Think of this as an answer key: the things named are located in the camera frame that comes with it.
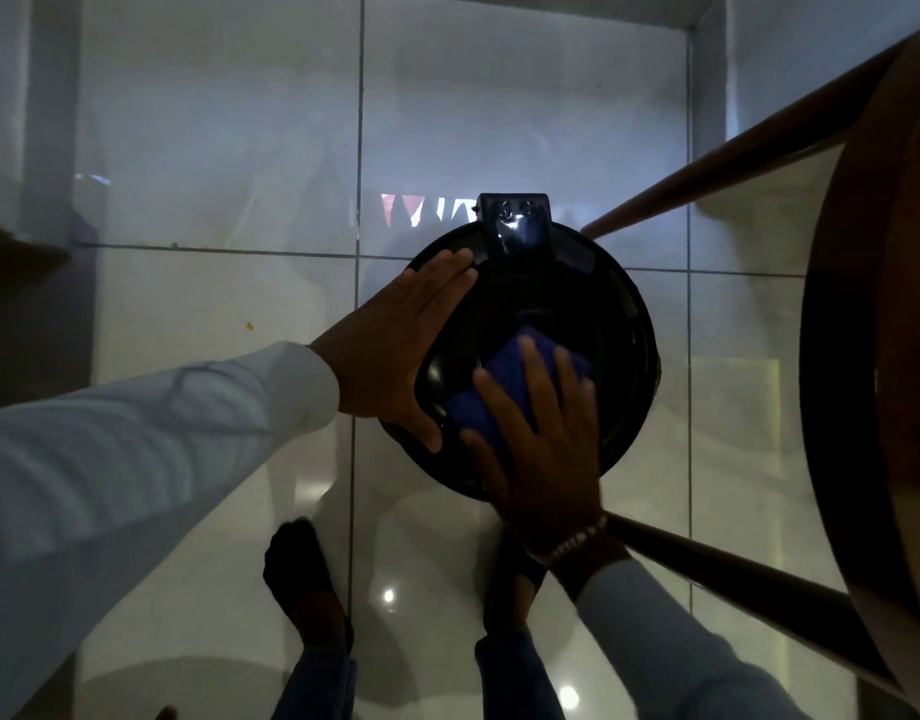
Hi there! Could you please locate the person's right hand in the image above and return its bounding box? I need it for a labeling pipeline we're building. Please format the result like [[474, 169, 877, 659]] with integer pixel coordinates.
[[460, 335, 608, 553]]

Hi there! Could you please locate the person's left hand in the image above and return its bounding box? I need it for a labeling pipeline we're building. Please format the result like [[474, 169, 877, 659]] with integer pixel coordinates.
[[310, 248, 480, 454]]

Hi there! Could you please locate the blue cleaning cloth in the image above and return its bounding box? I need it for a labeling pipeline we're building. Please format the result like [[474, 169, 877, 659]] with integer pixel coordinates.
[[446, 325, 596, 445]]

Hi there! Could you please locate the person's left forearm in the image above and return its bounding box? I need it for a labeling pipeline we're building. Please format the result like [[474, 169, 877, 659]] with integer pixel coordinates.
[[0, 340, 341, 720]]

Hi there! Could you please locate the person's right forearm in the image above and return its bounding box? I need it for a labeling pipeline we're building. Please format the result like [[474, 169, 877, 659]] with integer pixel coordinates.
[[551, 533, 809, 720]]

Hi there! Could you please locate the person's right foot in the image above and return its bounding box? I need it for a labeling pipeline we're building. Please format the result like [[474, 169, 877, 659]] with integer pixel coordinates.
[[483, 530, 548, 636]]

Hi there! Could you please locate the person's foot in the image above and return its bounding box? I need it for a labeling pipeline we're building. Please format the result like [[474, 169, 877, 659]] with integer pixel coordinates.
[[262, 517, 355, 655], [483, 530, 548, 636]]

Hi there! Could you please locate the person's left foot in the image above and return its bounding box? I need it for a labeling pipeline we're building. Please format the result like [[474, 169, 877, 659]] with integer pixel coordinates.
[[262, 517, 355, 655]]

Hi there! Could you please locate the person's right leg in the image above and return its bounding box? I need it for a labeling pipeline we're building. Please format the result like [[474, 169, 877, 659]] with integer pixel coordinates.
[[474, 629, 567, 720]]

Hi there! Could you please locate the person's leg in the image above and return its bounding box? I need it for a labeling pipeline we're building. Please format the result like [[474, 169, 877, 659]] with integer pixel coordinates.
[[474, 629, 567, 720], [271, 643, 359, 720]]

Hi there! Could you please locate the person's left leg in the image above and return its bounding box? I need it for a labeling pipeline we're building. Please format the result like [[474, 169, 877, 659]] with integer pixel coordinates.
[[271, 643, 359, 720]]

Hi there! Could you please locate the round brown wooden table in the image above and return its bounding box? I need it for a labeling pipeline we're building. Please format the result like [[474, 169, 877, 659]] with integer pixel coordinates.
[[580, 14, 920, 720]]

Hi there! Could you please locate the dark furniture piece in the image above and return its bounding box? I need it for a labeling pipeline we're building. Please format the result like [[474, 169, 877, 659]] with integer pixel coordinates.
[[0, 215, 76, 415]]

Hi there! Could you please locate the beaded bracelet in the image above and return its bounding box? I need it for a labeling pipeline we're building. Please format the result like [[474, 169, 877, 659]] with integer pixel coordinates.
[[525, 514, 610, 568]]

